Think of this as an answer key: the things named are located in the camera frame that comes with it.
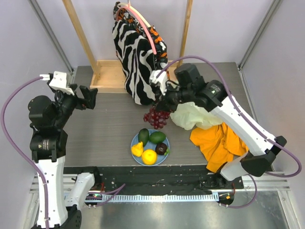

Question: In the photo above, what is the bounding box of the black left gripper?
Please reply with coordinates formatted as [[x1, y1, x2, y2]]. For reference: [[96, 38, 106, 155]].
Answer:
[[53, 83, 97, 127]]

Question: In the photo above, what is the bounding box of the pale green plastic bag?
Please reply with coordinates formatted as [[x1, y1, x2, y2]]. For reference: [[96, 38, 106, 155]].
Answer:
[[170, 102, 223, 130]]

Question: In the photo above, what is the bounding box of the green fake fruit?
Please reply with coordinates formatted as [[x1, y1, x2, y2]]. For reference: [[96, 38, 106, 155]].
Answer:
[[149, 131, 166, 144]]

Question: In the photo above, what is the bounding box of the green fake avocado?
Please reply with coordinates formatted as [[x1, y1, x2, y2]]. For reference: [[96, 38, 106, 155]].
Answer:
[[138, 128, 150, 147]]

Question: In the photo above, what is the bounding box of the dark purple fake mangosteen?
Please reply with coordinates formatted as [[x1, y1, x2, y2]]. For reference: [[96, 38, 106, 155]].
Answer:
[[155, 143, 169, 156]]

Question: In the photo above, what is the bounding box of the yellow fake pear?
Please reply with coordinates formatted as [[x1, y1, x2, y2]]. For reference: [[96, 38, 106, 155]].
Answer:
[[131, 141, 143, 157]]

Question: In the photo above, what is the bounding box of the yellow fake orange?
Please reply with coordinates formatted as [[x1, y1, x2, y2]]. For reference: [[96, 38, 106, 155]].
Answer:
[[141, 149, 158, 166]]

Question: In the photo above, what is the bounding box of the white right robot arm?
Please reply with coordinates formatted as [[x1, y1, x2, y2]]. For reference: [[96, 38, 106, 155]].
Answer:
[[149, 63, 287, 188]]

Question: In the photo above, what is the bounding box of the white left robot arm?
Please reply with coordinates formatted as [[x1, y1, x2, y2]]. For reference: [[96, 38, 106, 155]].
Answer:
[[28, 84, 102, 229]]

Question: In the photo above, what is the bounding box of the wooden clothes rack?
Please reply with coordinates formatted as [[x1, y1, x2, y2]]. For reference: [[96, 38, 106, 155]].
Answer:
[[62, 0, 193, 93]]

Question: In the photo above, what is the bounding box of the zebra patterned garment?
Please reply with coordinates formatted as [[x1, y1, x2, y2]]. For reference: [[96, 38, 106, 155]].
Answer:
[[112, 1, 168, 105]]

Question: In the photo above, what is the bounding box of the orange cloth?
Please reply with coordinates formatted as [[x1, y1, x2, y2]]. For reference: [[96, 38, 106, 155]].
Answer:
[[190, 123, 249, 173]]

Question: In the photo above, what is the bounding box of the pink clothes hanger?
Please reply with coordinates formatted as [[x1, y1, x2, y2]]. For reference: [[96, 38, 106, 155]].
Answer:
[[116, 1, 157, 55]]

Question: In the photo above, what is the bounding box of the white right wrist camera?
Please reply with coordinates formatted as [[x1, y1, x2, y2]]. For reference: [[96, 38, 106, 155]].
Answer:
[[149, 70, 168, 95]]

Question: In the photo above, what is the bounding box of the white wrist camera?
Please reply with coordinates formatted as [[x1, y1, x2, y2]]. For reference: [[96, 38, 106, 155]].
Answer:
[[39, 71, 75, 95], [149, 70, 168, 95]]

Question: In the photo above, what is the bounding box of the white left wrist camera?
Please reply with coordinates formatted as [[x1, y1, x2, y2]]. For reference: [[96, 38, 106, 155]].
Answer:
[[39, 71, 75, 95]]

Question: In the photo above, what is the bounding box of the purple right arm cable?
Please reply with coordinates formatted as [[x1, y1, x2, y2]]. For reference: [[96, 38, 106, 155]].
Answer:
[[156, 55, 303, 178]]

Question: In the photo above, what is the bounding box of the white slotted cable duct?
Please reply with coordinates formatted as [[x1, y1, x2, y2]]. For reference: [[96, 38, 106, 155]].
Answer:
[[85, 193, 219, 203]]

